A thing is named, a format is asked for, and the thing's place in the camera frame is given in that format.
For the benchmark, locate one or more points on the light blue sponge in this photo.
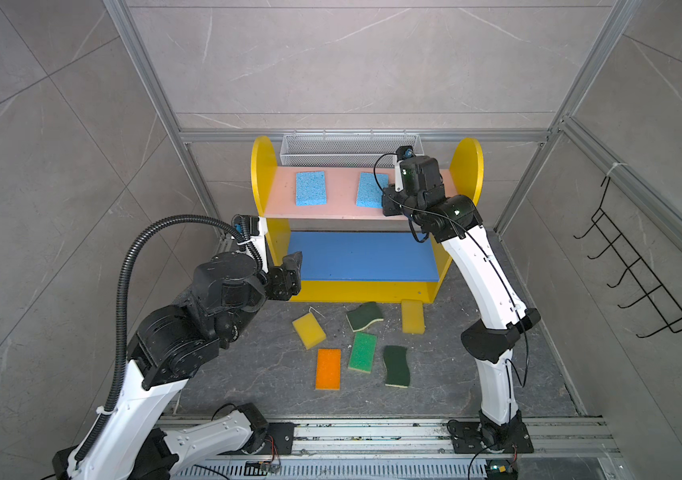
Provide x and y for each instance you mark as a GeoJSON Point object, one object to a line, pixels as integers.
{"type": "Point", "coordinates": [310, 189]}

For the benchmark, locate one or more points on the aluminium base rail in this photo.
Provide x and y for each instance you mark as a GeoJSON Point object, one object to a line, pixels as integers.
{"type": "Point", "coordinates": [420, 448]}

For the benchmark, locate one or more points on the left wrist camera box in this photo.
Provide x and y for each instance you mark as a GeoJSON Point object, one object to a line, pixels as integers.
{"type": "Point", "coordinates": [227, 283]}

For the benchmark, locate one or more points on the yellow rectangular sponge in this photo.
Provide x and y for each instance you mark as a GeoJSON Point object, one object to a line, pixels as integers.
{"type": "Point", "coordinates": [412, 317]}

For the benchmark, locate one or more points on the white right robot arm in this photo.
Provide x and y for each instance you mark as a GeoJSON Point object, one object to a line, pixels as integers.
{"type": "Point", "coordinates": [456, 224]}

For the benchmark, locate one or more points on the blue lower shelf board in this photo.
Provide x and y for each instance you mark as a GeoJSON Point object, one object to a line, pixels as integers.
{"type": "Point", "coordinates": [364, 256]}

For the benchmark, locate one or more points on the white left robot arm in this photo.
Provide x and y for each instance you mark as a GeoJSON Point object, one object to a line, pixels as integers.
{"type": "Point", "coordinates": [168, 348]}

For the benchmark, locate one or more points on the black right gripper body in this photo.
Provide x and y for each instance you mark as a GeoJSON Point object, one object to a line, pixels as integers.
{"type": "Point", "coordinates": [397, 204]}

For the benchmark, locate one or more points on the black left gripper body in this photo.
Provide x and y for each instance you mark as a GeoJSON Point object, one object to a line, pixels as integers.
{"type": "Point", "coordinates": [270, 284]}

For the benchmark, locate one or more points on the dark green wavy sponge front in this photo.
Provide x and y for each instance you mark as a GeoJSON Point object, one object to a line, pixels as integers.
{"type": "Point", "coordinates": [397, 370]}

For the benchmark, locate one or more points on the bright green sponge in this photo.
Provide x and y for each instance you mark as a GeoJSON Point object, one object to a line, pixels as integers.
{"type": "Point", "coordinates": [363, 352]}

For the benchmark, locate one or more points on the dark green wavy sponge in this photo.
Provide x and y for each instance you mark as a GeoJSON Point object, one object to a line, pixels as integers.
{"type": "Point", "coordinates": [364, 316]}
{"type": "Point", "coordinates": [397, 370]}

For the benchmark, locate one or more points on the white wire mesh basket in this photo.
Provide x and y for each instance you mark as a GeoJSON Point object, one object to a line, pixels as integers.
{"type": "Point", "coordinates": [342, 150]}

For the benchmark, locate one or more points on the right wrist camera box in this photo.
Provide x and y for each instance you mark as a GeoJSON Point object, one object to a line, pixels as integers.
{"type": "Point", "coordinates": [417, 173]}

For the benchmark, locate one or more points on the black wire hook rack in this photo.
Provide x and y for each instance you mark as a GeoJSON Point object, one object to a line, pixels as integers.
{"type": "Point", "coordinates": [652, 290]}

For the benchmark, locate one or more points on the orange sponge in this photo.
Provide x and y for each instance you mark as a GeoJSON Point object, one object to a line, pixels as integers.
{"type": "Point", "coordinates": [328, 370]}

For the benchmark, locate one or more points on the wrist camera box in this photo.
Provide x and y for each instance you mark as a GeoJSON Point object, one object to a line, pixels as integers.
{"type": "Point", "coordinates": [417, 173]}
{"type": "Point", "coordinates": [227, 283]}

